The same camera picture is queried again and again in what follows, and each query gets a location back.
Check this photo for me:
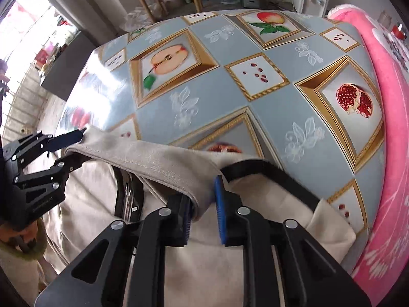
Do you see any pink floral blanket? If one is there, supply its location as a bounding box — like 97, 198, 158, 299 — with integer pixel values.
326, 4, 409, 299

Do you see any grey curtain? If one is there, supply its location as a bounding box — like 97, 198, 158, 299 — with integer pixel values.
38, 0, 125, 43

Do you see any cream zip jacket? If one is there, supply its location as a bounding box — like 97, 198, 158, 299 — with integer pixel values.
41, 126, 357, 307

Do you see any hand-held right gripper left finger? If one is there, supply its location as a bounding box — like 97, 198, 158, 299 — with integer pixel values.
38, 195, 194, 307

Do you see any fruit print tablecloth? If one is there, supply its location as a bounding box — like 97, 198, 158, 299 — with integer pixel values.
54, 8, 385, 235

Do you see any metal window railing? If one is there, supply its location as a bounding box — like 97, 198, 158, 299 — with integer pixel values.
0, 70, 45, 135

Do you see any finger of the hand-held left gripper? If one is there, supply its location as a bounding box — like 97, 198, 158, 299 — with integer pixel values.
13, 155, 85, 195
3, 128, 87, 167

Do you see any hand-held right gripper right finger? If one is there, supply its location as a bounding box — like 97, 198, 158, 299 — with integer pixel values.
215, 175, 373, 307

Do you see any clear plastic bag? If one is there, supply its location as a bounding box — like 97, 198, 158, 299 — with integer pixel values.
123, 5, 154, 31

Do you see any dark cabinet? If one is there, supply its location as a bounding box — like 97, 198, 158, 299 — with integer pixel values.
41, 31, 99, 101

